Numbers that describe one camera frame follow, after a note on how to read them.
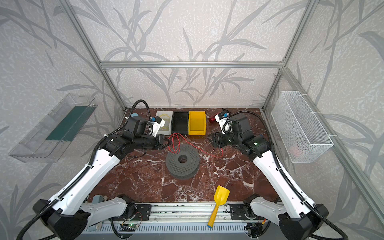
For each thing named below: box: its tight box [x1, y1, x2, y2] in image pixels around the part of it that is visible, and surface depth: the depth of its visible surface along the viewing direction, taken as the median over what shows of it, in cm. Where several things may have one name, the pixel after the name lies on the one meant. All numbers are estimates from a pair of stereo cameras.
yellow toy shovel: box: [207, 185, 231, 229], surface depth 80 cm
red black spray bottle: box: [208, 112, 224, 123], surface depth 64 cm
